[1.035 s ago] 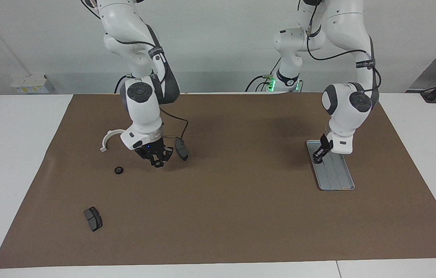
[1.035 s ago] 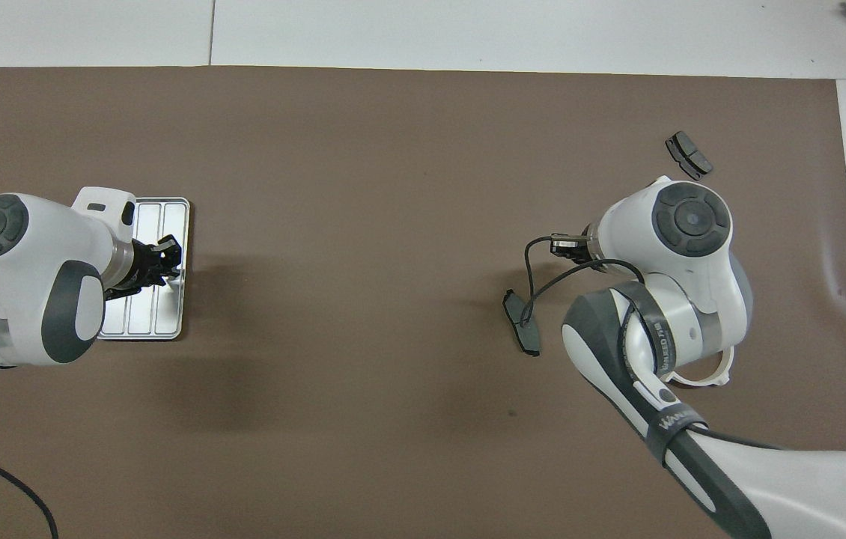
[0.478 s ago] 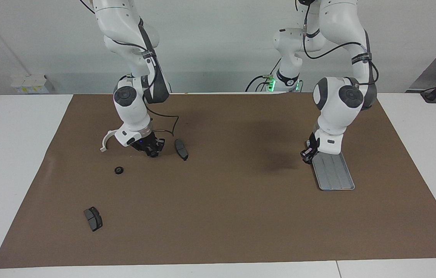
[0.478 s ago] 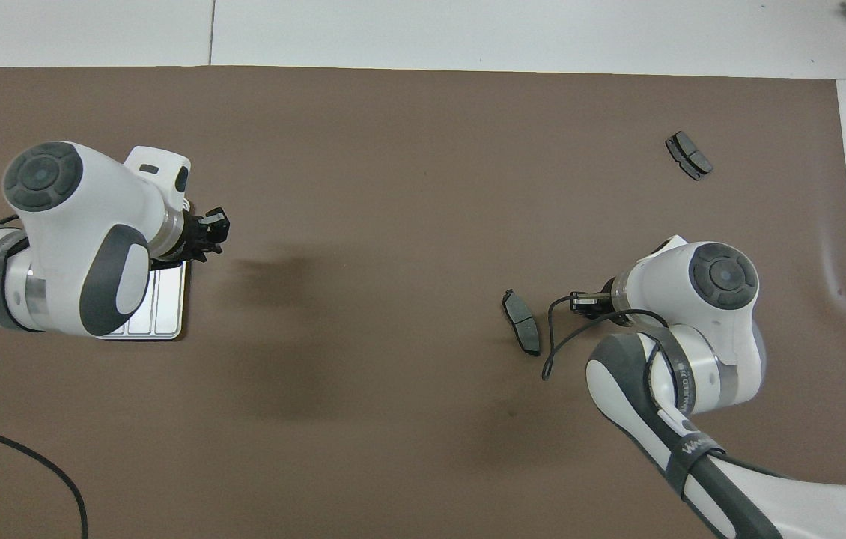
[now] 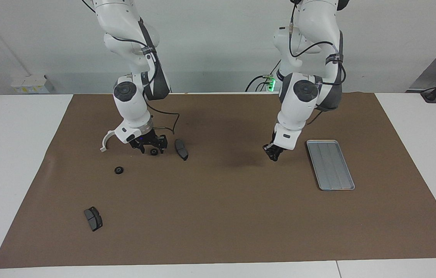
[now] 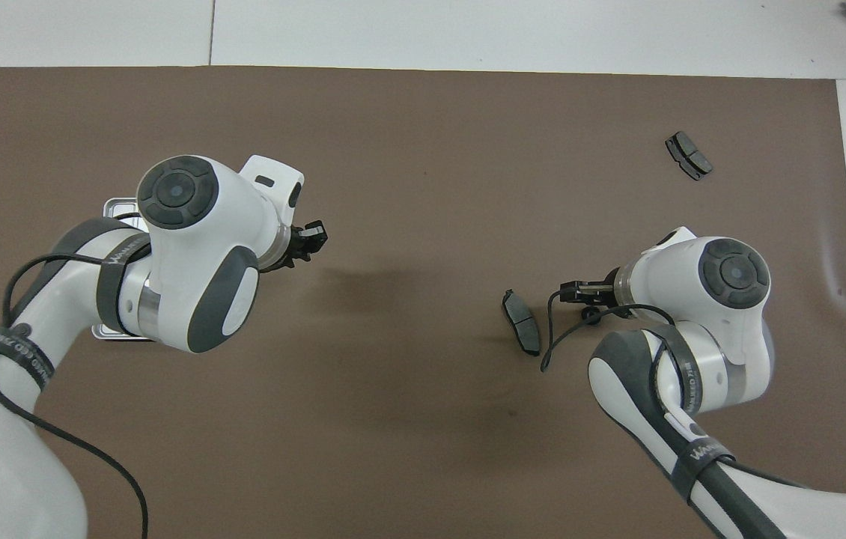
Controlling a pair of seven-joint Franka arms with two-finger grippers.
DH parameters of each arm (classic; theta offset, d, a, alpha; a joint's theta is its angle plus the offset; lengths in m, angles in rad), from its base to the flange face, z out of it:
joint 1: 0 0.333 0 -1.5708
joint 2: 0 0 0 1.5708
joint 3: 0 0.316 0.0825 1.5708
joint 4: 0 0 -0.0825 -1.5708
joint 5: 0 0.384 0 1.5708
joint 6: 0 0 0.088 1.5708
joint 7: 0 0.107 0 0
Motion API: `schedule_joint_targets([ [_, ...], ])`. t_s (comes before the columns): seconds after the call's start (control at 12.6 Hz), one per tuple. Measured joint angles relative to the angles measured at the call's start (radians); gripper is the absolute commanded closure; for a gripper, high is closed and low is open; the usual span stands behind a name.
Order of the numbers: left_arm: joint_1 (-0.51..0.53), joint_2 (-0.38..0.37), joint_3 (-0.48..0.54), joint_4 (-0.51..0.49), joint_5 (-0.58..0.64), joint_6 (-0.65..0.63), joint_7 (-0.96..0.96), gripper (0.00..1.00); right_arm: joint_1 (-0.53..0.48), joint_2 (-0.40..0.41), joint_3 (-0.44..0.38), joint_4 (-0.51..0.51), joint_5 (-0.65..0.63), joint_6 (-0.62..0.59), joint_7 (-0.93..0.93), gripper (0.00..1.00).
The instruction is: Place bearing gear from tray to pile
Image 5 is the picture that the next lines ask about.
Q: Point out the brown paper mat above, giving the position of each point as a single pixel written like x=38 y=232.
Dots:
x=218 y=212

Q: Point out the large black bearing gear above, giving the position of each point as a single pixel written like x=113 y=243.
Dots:
x=154 y=151
x=119 y=170

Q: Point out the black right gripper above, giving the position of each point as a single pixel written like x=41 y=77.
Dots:
x=152 y=139

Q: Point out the small black bearing gear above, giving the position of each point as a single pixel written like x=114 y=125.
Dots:
x=273 y=154

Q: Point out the white curved plastic bracket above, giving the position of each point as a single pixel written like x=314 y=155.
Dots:
x=104 y=143

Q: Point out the dark grey brake pad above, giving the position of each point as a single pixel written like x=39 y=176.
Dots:
x=93 y=220
x=181 y=150

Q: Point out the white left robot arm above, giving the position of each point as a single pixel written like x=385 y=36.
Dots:
x=299 y=104

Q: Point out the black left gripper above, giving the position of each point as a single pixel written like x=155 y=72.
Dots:
x=274 y=148

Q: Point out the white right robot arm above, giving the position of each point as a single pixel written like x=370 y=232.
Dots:
x=133 y=104

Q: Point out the silver metal tray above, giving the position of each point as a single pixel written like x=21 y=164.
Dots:
x=333 y=170

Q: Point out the white wall socket box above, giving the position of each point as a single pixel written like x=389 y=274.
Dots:
x=29 y=83

